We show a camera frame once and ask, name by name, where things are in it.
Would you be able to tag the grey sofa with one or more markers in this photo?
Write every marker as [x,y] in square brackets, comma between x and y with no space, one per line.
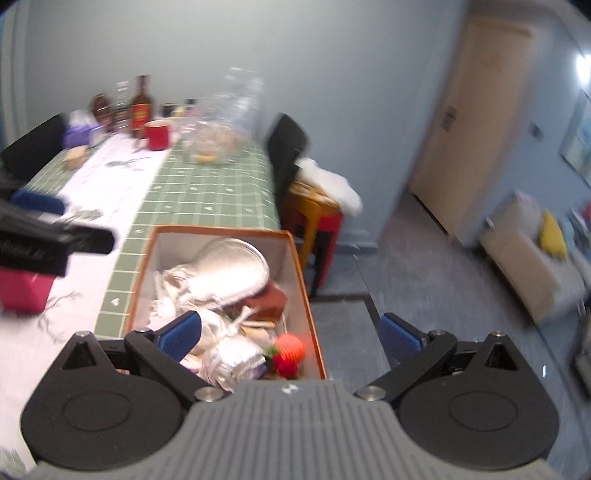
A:
[521,263]

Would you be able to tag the pink cloth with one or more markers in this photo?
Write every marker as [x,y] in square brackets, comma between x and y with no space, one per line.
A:
[191,364]

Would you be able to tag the green checkered tablecloth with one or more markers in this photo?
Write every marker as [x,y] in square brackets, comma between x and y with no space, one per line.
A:
[207,194]

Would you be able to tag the white fluffy cushion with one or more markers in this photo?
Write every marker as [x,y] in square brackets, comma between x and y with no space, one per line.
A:
[332,184]

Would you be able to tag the brown figurine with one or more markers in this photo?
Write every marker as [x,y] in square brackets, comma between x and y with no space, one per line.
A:
[104,113]

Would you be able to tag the clear zip bag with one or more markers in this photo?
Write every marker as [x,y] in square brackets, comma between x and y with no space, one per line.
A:
[231,272]

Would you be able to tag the clear plastic bag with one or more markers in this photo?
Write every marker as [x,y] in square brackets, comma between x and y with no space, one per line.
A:
[226,120]

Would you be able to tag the clear plastic water bottle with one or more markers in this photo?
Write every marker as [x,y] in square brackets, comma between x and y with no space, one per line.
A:
[123,110]

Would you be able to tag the wall picture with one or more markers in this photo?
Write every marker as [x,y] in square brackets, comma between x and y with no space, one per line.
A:
[579,143]

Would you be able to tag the purple tissue box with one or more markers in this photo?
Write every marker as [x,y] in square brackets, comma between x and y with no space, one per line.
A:
[81,134]

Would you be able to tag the red-brown sponge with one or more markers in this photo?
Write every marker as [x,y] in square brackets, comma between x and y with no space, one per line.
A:
[270,300]

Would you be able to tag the dark jar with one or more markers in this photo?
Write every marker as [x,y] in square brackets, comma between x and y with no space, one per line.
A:
[190,107]
[168,110]

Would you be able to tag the red mug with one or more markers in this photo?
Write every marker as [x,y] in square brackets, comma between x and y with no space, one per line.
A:
[158,136]

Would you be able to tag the brown liquor bottle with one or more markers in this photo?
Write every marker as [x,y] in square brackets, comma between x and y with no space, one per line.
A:
[142,110]

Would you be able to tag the orange cardboard box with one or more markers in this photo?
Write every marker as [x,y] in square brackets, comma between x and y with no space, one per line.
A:
[300,286]

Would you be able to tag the black chair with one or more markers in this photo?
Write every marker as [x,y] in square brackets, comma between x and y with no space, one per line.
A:
[32,147]
[286,152]

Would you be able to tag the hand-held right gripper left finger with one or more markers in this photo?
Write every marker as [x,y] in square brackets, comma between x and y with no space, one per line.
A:
[182,334]

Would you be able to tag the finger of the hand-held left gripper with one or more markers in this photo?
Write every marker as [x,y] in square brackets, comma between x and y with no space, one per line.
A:
[39,203]
[87,241]

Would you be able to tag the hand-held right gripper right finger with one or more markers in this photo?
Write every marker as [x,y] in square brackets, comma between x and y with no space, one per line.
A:
[399,339]

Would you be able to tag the white table runner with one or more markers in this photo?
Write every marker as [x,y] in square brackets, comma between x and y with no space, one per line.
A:
[92,194]

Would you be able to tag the beige door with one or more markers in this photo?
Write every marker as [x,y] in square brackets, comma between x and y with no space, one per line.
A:
[475,115]

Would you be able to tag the stacked plastic stools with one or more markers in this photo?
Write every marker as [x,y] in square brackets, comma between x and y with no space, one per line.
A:
[318,230]

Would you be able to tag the magenta square box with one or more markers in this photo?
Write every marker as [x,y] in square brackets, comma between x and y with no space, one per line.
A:
[23,290]

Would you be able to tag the red crochet strawberry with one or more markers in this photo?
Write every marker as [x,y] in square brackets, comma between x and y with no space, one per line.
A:
[288,348]

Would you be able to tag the white organza pouch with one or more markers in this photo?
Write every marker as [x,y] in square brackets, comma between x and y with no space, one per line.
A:
[233,364]

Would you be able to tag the yellow cushion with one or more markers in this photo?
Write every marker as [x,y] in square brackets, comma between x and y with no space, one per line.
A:
[554,235]

